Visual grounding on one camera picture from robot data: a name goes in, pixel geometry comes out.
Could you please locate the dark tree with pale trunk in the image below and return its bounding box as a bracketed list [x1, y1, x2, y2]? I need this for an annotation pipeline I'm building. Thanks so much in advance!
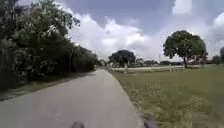
[107, 49, 137, 74]

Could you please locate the pale road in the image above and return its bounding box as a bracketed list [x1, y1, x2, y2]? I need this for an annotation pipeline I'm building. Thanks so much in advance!
[113, 65, 188, 71]

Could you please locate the grey asphalt path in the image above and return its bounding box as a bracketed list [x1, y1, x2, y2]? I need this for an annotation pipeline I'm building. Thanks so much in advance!
[0, 68, 146, 128]

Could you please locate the robot's own part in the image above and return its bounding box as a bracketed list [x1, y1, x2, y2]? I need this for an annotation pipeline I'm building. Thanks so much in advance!
[71, 121, 86, 128]
[143, 119, 158, 128]

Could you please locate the wide grass field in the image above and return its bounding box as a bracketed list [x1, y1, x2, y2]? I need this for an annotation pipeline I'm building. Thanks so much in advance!
[109, 63, 224, 128]

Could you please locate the round green tree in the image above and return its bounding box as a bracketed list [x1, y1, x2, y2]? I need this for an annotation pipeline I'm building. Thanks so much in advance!
[162, 29, 208, 70]

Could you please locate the tall dense hedge of trees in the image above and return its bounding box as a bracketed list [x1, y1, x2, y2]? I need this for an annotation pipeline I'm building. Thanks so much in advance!
[0, 0, 103, 89]

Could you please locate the grass verge strip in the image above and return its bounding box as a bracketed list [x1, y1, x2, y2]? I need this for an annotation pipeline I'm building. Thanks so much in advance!
[0, 69, 98, 103]

